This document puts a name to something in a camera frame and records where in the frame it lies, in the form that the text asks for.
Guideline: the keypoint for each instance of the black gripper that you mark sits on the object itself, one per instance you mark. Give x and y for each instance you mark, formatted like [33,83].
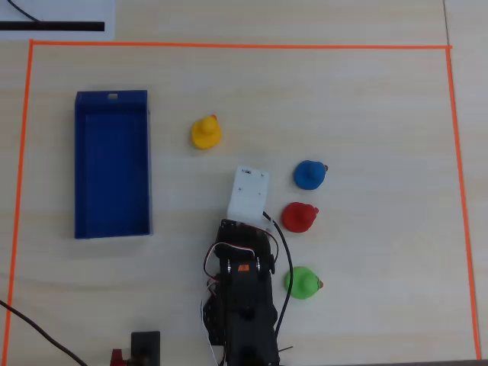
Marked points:
[228,230]

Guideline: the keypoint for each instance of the yellow rubber duck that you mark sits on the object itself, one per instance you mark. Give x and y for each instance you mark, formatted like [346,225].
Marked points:
[206,133]

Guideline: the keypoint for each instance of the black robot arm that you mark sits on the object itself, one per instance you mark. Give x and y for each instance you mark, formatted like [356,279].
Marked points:
[248,305]

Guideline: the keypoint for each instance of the red rubber duck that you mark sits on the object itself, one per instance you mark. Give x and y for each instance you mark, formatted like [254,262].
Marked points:
[299,217]

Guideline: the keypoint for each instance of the green rubber duck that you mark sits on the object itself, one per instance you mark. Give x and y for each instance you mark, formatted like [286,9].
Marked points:
[303,283]

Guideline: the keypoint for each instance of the blue rubber duck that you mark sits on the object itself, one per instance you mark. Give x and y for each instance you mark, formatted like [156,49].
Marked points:
[309,175]

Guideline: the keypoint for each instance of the blue rectangular box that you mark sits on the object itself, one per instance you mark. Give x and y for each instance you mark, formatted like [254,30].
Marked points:
[112,167]

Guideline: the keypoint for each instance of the black table clamp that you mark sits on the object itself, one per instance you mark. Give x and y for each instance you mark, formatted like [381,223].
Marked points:
[145,348]

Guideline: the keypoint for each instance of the orange tape strip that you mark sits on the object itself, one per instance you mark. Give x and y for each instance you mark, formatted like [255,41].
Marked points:
[240,45]
[461,198]
[19,190]

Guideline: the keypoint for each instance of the black flat bar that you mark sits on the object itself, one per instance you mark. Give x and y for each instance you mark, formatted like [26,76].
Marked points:
[53,26]

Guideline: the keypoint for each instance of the white paper sheet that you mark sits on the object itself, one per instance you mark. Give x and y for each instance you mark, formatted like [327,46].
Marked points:
[57,9]

